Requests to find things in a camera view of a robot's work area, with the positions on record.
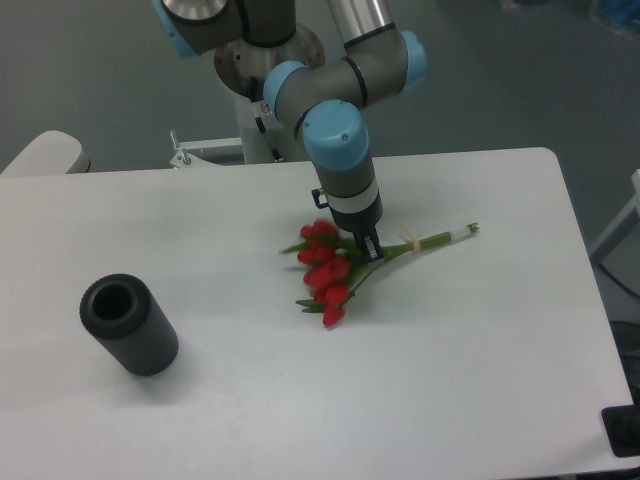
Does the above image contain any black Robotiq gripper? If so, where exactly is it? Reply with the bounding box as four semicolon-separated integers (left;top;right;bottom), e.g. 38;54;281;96
331;200;383;261

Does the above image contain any red tulip bouquet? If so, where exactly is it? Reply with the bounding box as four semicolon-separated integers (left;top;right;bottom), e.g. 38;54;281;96
281;219;480;329

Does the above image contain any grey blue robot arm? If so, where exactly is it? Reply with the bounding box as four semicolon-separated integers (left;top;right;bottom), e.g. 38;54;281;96
152;1;427;262

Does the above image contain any black ribbed cylindrical vase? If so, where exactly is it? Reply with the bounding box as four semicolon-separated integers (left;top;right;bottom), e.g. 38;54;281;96
79;273;179;377

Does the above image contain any black device at table edge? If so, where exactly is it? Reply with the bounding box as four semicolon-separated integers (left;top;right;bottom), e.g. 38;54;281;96
601;405;639;458

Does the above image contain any white chair armrest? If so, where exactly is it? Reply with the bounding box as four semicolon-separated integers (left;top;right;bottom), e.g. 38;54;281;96
1;130;92;178

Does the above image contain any black cable on pedestal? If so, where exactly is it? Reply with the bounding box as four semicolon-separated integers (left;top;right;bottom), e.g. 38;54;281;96
248;75;284;163

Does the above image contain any white metal base frame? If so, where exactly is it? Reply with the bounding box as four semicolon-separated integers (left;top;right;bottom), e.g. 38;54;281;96
169;130;244;169

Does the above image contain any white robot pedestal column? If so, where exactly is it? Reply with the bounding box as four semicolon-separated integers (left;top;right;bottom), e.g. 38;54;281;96
214;24;325;164

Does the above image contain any white furniture frame right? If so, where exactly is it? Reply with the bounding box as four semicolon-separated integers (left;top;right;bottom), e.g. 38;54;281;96
587;170;639;264

